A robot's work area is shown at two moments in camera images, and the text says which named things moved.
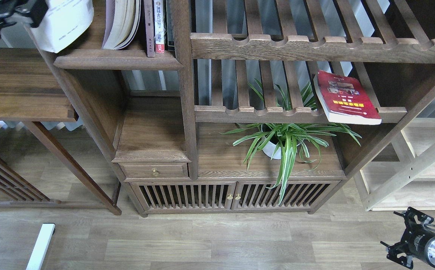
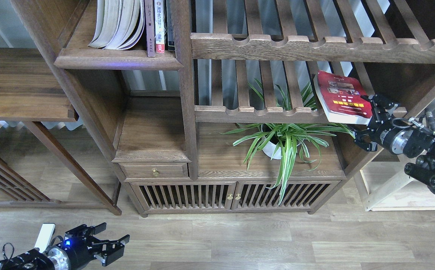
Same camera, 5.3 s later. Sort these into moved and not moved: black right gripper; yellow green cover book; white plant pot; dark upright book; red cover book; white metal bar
Moved: yellow green cover book; black right gripper
Not moved: dark upright book; red cover book; white plant pot; white metal bar
